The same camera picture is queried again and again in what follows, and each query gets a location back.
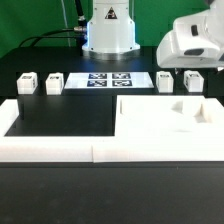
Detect white marker base plate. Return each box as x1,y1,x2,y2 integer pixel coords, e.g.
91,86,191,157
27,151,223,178
65,72,154,89

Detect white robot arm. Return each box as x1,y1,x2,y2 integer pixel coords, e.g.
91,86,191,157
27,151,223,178
82,0,224,68

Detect white U-shaped obstacle fence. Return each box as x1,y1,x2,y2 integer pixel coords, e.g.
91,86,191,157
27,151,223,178
0,99,224,163

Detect white square table top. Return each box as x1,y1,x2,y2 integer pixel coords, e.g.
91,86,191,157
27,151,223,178
115,95,224,138

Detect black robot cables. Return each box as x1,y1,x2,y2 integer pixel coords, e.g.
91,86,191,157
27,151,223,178
18,0,89,48

